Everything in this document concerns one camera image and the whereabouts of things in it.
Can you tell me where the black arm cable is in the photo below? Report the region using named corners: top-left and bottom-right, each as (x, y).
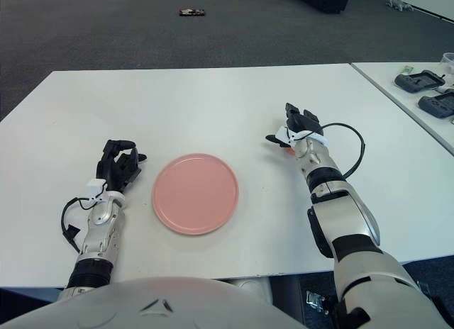
top-left (301, 122), bottom-right (366, 179)
top-left (60, 197), bottom-right (93, 254)

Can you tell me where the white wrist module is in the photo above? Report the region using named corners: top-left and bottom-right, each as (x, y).
top-left (277, 125), bottom-right (329, 147)
top-left (87, 179), bottom-right (107, 201)

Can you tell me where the metal bracket on black base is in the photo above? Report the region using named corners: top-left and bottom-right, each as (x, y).
top-left (305, 289), bottom-right (338, 314)

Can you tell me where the small grey robot dog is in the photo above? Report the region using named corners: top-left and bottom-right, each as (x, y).
top-left (386, 0), bottom-right (415, 12)

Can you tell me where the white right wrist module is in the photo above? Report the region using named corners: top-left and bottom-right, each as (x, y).
top-left (277, 125), bottom-right (329, 147)

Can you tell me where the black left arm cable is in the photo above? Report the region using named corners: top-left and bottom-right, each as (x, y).
top-left (60, 197), bottom-right (93, 254)

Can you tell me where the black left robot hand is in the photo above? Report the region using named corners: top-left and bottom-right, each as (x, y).
top-left (96, 139), bottom-right (148, 194)

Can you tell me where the pink round plate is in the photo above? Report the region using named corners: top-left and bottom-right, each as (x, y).
top-left (152, 152), bottom-right (240, 237)

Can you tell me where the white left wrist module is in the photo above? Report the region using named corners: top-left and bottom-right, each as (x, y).
top-left (87, 179), bottom-right (107, 201)

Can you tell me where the dark grey handheld controller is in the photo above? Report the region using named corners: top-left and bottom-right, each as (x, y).
top-left (417, 90), bottom-right (454, 119)
top-left (394, 69), bottom-right (445, 94)

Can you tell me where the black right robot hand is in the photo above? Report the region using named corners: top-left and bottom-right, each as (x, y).
top-left (265, 102), bottom-right (326, 148)

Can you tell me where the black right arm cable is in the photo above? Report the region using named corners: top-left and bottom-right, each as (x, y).
top-left (301, 122), bottom-right (366, 179)

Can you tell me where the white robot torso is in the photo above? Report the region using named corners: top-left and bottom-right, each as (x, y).
top-left (0, 276), bottom-right (306, 329)

